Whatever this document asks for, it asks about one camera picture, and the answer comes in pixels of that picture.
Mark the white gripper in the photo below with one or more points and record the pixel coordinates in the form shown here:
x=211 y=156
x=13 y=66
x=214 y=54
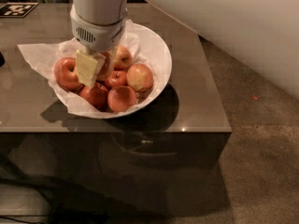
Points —
x=99 y=34

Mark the yellow-red apple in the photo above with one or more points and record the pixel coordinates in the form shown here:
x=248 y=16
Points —
x=107 y=68
x=123 y=58

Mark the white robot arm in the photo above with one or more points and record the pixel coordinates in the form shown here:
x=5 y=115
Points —
x=262 y=34

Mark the red apple far left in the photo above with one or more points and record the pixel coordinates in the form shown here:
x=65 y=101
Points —
x=66 y=74

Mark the small dark red apple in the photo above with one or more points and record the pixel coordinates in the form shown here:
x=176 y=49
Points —
x=117 y=78

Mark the front left red apple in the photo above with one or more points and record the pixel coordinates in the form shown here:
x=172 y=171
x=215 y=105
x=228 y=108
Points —
x=95 y=96

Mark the front right red apple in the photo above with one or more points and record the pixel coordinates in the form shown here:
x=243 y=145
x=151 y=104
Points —
x=121 y=98

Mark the right red-yellow apple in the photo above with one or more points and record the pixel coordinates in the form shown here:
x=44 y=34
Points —
x=140 y=77

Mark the white bowl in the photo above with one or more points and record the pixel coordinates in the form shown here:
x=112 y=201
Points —
x=146 y=47

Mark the dark object at left edge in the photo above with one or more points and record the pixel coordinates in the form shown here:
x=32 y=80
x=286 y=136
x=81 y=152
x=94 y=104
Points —
x=2 y=59

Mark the black white fiducial marker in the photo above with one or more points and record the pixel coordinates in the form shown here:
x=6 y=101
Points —
x=16 y=10

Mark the small red floor speck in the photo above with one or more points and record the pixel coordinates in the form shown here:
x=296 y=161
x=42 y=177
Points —
x=255 y=98

